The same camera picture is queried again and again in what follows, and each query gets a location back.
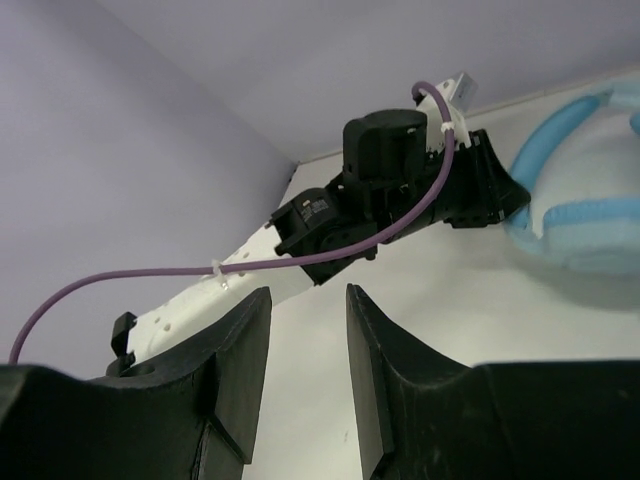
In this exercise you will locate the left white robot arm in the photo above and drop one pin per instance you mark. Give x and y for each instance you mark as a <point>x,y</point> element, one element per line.
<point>287,255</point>

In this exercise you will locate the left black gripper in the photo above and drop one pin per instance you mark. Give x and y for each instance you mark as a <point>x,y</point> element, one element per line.
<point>388,168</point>

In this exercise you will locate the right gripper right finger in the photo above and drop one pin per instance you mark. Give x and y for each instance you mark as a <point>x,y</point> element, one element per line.
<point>422,415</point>

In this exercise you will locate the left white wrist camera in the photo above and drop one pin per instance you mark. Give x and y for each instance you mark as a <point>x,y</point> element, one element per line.
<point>457,91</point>

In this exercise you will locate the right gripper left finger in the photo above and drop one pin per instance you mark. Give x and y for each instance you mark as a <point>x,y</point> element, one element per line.
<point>190,413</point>

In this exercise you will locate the light blue headphones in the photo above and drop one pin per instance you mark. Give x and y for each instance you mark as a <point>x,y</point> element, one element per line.
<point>587,250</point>

